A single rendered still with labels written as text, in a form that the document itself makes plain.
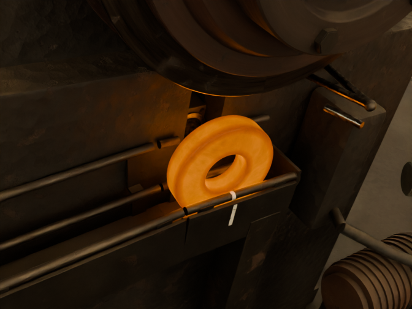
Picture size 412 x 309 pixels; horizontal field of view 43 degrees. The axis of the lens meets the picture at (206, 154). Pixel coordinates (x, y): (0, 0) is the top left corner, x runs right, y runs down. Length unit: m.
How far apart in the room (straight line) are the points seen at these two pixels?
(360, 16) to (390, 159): 1.76
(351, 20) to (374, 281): 0.54
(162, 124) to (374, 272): 0.47
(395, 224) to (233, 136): 1.33
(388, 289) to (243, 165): 0.37
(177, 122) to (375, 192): 1.42
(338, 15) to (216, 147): 0.25
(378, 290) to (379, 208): 1.05
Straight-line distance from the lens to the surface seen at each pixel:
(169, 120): 0.71
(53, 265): 0.64
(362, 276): 0.95
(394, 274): 0.99
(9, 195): 0.66
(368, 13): 0.54
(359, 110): 0.83
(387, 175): 2.17
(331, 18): 0.51
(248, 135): 0.70
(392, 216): 1.99
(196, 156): 0.67
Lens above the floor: 1.19
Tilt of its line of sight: 37 degrees down
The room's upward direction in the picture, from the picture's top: 12 degrees clockwise
